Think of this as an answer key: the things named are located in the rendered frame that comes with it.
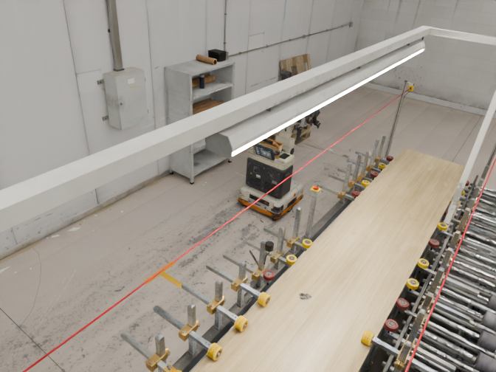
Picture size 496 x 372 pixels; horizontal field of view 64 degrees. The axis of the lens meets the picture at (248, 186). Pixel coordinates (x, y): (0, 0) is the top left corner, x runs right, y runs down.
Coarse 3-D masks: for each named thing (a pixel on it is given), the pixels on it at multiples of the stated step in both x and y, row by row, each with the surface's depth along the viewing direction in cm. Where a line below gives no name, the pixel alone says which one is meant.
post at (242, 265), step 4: (240, 264) 264; (244, 264) 264; (240, 268) 266; (244, 268) 266; (240, 272) 268; (244, 272) 268; (240, 276) 269; (244, 276) 270; (240, 292) 277; (240, 296) 279; (240, 300) 281; (240, 304) 283
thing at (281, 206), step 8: (296, 184) 517; (240, 192) 504; (256, 192) 494; (296, 192) 505; (240, 200) 509; (248, 200) 501; (272, 200) 481; (280, 200) 482; (288, 200) 491; (296, 200) 514; (256, 208) 498; (264, 208) 490; (280, 208) 485; (288, 208) 499; (272, 216) 486; (280, 216) 488
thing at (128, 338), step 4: (124, 332) 230; (124, 336) 228; (128, 336) 228; (128, 340) 226; (132, 340) 226; (136, 340) 226; (132, 344) 224; (136, 344) 224; (140, 344) 224; (136, 348) 223; (140, 348) 222; (144, 348) 222; (140, 352) 222; (144, 352) 220; (148, 352) 220; (148, 356) 218; (160, 360) 216; (160, 364) 214; (164, 364) 214; (160, 368) 214
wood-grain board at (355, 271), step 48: (384, 192) 393; (432, 192) 398; (336, 240) 324; (384, 240) 327; (288, 288) 275; (336, 288) 278; (384, 288) 281; (240, 336) 240; (288, 336) 242; (336, 336) 244
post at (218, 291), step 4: (216, 280) 245; (220, 280) 245; (216, 284) 246; (220, 284) 245; (216, 288) 247; (220, 288) 246; (216, 292) 249; (220, 292) 249; (216, 296) 251; (220, 296) 250; (220, 300) 253; (216, 312) 259; (216, 316) 261; (220, 316) 261; (216, 320) 263; (220, 320) 264; (216, 324) 265; (220, 324) 266
